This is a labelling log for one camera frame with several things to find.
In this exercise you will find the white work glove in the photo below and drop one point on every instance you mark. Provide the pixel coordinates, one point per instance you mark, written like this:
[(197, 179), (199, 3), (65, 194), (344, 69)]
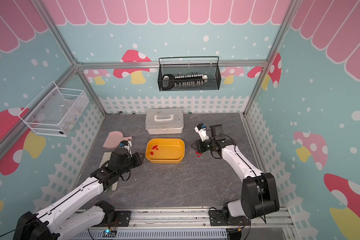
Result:
[(106, 157)]

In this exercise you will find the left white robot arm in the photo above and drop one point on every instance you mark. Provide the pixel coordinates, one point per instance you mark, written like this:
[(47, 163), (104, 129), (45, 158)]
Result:
[(56, 222)]

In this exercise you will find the white lidded plastic box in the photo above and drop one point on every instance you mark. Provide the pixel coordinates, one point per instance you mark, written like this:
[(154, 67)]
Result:
[(164, 121)]

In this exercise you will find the yellow plastic storage box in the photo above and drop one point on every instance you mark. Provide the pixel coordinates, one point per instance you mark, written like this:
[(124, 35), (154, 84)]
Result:
[(170, 151)]

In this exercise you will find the black wire wall basket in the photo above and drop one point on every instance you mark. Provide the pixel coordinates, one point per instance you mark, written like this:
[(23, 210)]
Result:
[(189, 74)]

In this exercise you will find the white wire wall basket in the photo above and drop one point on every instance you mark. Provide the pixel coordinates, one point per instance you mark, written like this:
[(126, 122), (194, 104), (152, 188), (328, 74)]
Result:
[(54, 111)]

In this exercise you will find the small green circuit board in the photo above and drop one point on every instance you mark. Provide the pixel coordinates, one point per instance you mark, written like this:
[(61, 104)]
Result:
[(109, 234)]

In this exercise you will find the black socket set holder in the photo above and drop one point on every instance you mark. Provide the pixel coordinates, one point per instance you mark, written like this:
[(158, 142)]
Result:
[(170, 82)]

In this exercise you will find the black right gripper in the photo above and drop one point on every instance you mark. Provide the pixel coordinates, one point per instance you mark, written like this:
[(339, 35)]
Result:
[(199, 143)]

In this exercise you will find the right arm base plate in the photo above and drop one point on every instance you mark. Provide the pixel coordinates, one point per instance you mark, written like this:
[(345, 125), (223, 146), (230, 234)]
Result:
[(219, 218)]

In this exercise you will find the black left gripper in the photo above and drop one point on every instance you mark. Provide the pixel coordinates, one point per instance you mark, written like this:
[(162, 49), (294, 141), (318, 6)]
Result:
[(136, 156)]

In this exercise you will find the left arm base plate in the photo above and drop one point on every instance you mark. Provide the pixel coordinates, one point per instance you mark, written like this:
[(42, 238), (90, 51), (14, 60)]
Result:
[(115, 219)]

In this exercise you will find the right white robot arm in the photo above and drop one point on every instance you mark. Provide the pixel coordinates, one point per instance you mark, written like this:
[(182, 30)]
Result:
[(259, 195)]

